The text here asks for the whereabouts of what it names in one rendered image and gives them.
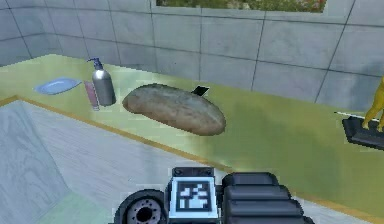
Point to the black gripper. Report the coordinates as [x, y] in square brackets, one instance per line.
[143, 210]

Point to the silver soap dispenser bottle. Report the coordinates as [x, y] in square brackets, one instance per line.
[103, 88]

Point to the yellow statue on black base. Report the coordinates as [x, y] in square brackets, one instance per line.
[370, 126]

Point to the brown potato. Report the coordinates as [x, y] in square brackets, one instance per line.
[176, 108]

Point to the pink flat stick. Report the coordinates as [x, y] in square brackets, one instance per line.
[91, 95]

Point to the small black flat card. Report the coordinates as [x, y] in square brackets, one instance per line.
[200, 90]

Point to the pale blue plate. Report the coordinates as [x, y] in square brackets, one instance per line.
[57, 86]

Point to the thin white rod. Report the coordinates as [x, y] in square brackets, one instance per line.
[350, 115]

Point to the window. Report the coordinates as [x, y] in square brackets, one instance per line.
[241, 4]

